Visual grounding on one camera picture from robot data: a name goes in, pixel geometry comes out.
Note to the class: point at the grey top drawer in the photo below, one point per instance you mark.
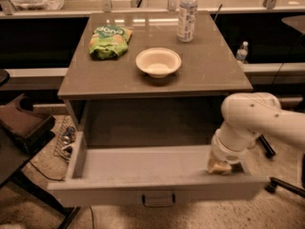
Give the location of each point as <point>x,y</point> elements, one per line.
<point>152,176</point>

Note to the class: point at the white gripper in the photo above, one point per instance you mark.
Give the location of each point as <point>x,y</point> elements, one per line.
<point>226,153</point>

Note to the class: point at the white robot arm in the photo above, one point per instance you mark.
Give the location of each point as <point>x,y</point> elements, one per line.
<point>245,118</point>

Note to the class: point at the wire basket with clutter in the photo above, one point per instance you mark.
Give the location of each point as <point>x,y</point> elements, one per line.
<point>65,139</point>

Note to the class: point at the white paper bowl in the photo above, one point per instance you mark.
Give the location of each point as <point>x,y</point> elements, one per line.
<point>158,62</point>

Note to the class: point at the black office chair caster leg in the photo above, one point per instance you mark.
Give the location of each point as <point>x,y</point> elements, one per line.
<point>275,182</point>

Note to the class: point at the clear water bottle on cabinet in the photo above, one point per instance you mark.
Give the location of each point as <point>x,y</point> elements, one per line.
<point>186,20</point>

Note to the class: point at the small water bottle behind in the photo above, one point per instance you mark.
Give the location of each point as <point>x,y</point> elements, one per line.
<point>242,52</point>

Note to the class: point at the green chip bag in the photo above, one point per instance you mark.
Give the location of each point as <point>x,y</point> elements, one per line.
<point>109,41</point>

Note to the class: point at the black stand leg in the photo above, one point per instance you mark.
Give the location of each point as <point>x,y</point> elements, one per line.
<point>270,153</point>

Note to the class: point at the grey drawer cabinet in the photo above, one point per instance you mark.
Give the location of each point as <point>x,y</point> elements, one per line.
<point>116,105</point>

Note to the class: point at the dark brown chair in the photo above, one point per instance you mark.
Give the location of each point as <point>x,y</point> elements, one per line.
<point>31,131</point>

